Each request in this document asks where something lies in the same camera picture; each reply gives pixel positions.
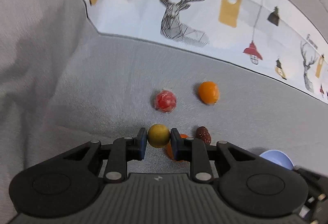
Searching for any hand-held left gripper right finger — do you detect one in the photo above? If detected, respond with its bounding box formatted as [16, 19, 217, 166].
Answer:
[170, 127, 267, 184]

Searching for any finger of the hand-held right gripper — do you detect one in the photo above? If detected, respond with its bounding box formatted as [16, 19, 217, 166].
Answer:
[294, 166, 328, 224]

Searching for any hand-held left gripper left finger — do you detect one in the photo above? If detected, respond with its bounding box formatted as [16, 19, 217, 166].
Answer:
[51, 127, 148, 184]

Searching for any bare orange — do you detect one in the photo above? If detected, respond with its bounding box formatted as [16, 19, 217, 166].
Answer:
[165, 133, 190, 162]

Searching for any yellow round fruit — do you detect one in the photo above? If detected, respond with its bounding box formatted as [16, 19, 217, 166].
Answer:
[147, 124, 171, 148]

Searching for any dark red jujube date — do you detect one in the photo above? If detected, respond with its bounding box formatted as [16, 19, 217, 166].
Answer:
[195, 126, 212, 145]

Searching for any red plastic ball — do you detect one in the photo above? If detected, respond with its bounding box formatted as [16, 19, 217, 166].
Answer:
[154, 89, 178, 113]

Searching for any blue plastic plate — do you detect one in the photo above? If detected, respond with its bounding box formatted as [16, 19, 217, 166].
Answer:
[259, 150, 294, 171]

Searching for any plastic orange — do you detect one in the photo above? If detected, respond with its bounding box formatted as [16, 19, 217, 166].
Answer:
[198, 81, 220, 105]

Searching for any grey bed sheet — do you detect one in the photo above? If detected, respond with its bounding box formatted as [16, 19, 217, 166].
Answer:
[0, 0, 328, 224]

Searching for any grey deer print quilt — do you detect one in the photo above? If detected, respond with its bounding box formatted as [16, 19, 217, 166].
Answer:
[0, 0, 328, 105]

